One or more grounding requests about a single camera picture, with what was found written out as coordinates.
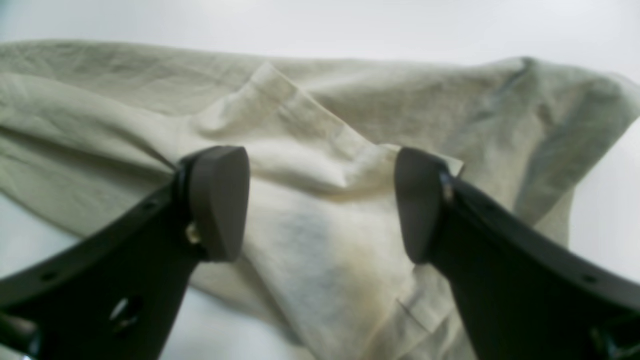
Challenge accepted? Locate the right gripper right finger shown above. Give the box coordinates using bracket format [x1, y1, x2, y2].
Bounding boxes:
[394, 148, 640, 360]

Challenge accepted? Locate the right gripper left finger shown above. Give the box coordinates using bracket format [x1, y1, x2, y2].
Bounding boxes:
[0, 146, 250, 360]

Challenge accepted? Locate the beige T-shirt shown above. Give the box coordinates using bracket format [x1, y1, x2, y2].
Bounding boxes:
[0, 40, 639, 360]

